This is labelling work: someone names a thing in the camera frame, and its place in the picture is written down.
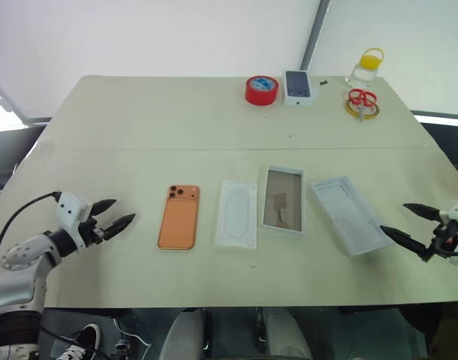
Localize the clear jar with yellow lid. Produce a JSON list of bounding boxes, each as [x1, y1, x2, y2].
[[345, 47, 385, 86]]

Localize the white phone box lid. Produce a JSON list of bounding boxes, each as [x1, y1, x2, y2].
[[260, 165, 306, 239]]

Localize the white paper box insert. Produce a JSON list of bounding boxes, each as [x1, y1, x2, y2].
[[215, 180, 258, 250]]

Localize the orange smartphone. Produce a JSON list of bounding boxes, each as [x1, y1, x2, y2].
[[157, 184, 201, 251]]

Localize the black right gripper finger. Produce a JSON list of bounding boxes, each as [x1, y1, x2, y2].
[[379, 224, 429, 260], [402, 202, 441, 223]]

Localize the black sneaker with white laces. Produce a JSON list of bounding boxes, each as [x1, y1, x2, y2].
[[56, 324, 102, 360]]

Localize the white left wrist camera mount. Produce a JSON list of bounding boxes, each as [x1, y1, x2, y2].
[[55, 191, 94, 251]]

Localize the red tape roll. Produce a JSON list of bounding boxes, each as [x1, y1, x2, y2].
[[245, 75, 280, 107]]

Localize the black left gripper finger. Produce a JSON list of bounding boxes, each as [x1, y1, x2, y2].
[[89, 199, 119, 217], [100, 212, 137, 242]]

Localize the grey window frame bar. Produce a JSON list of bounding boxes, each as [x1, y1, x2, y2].
[[0, 74, 52, 127]]

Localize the grey rounded shape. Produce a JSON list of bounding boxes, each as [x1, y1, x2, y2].
[[257, 307, 312, 360], [159, 309, 211, 360]]

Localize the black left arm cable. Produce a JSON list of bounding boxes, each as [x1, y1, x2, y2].
[[0, 190, 63, 288]]

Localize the grey metal frame post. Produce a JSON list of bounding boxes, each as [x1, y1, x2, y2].
[[300, 0, 332, 72]]

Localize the white floor cable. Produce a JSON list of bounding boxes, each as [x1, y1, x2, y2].
[[112, 316, 152, 360]]

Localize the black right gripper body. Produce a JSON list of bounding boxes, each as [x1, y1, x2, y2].
[[425, 220, 458, 263]]

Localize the yellow tape roll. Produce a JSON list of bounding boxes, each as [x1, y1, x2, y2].
[[344, 97, 381, 119]]

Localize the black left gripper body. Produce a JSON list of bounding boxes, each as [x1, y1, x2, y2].
[[78, 214, 106, 248]]

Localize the white boxed phone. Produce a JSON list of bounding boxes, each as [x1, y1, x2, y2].
[[282, 69, 319, 108]]

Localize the red handled scissors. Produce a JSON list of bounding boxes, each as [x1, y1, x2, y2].
[[348, 88, 378, 122]]

